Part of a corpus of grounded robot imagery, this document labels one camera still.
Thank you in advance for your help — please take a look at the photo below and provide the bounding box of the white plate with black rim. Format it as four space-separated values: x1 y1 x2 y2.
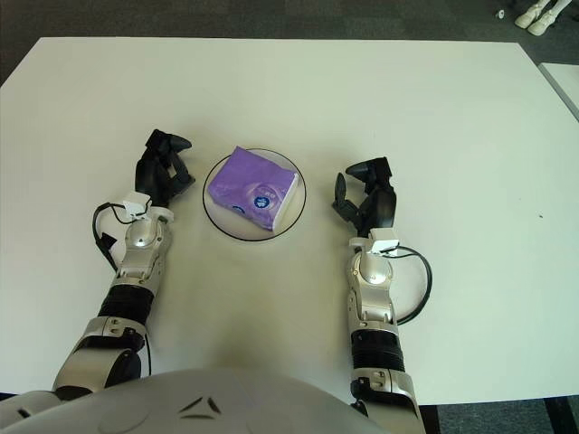
202 145 310 244

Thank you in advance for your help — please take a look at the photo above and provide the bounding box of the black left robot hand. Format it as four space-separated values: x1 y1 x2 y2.
134 128 197 210

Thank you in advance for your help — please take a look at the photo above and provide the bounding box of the white side table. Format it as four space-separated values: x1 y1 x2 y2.
537 61 579 118

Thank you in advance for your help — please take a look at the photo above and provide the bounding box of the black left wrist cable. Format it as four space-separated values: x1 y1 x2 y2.
92 201 153 272

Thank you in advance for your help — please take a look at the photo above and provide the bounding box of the grey robot torso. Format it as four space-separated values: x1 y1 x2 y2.
40 366 376 434

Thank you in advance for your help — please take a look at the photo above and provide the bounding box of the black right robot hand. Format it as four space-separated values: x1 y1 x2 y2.
331 156 399 239

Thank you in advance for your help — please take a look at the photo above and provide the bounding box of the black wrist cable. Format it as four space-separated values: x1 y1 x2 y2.
92 201 153 272
384 246 433 326

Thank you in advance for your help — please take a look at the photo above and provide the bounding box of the white robot foot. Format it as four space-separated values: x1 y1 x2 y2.
515 0 546 27
527 0 569 36

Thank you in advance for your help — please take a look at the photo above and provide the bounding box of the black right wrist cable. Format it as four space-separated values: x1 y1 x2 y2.
384 246 433 326

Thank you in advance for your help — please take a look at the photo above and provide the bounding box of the black table leg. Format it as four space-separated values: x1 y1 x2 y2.
545 395 571 434
418 401 442 434

